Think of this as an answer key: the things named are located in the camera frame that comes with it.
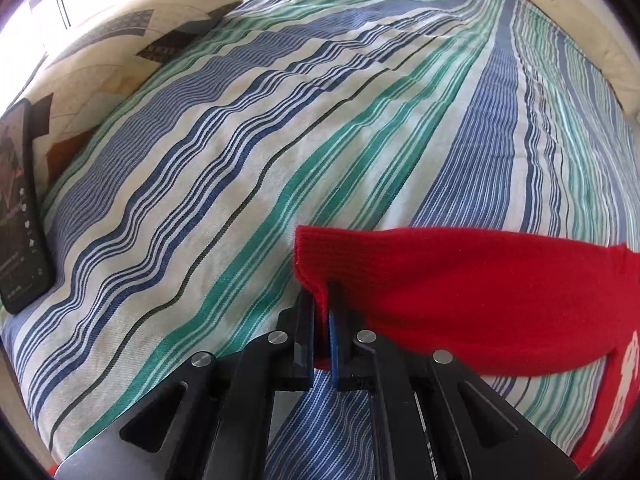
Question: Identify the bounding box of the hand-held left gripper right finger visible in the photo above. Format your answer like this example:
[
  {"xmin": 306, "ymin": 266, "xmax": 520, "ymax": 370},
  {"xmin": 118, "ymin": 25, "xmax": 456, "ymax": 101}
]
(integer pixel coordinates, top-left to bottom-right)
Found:
[{"xmin": 326, "ymin": 282, "xmax": 579, "ymax": 480}]

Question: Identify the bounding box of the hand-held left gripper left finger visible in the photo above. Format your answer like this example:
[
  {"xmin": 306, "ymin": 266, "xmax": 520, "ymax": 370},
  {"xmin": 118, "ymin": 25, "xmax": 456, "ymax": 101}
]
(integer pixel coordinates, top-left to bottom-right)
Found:
[{"xmin": 55, "ymin": 291, "xmax": 316, "ymax": 480}]

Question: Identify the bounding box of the red sock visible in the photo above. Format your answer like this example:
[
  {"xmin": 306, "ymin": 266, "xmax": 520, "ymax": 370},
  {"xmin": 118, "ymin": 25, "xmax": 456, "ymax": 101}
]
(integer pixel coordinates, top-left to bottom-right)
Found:
[{"xmin": 294, "ymin": 225, "xmax": 630, "ymax": 377}]

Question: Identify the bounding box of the striped bedsheet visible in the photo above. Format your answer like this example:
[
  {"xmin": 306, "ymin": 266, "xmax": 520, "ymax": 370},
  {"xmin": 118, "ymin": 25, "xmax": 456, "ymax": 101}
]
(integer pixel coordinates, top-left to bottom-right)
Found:
[{"xmin": 0, "ymin": 0, "xmax": 638, "ymax": 480}]

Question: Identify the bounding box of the red cloth with white print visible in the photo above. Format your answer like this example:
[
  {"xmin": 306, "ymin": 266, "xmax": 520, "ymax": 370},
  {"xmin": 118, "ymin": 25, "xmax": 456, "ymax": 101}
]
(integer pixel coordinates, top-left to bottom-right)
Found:
[{"xmin": 570, "ymin": 245, "xmax": 640, "ymax": 468}]

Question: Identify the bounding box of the black smartphone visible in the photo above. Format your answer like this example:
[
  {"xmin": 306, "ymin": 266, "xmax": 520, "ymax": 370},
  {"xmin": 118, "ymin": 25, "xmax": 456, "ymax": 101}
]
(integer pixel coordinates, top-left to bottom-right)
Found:
[{"xmin": 0, "ymin": 99, "xmax": 56, "ymax": 315}]

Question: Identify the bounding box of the cream patterned pillow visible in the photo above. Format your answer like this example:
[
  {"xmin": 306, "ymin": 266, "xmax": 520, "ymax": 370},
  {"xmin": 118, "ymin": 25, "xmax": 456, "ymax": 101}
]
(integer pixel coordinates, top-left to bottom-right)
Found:
[{"xmin": 22, "ymin": 0, "xmax": 244, "ymax": 192}]

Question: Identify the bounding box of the beige padded headboard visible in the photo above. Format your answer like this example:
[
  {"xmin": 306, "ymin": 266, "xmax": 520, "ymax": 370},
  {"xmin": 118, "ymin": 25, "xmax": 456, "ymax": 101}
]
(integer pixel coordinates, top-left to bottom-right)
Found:
[{"xmin": 492, "ymin": 0, "xmax": 640, "ymax": 123}]

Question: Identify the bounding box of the window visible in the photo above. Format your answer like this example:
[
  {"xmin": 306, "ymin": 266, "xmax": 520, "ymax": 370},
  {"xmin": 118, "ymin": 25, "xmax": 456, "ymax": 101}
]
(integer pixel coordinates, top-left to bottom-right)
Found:
[{"xmin": 0, "ymin": 0, "xmax": 152, "ymax": 63}]

